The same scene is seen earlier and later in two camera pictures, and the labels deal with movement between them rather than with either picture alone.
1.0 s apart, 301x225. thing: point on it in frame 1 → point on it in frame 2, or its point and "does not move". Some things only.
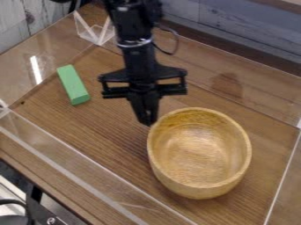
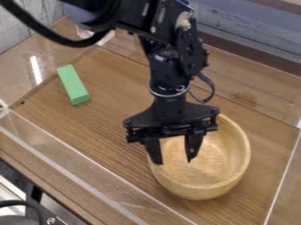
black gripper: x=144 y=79 → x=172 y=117
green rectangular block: x=73 y=84 does not move
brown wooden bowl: x=199 y=152 does not move
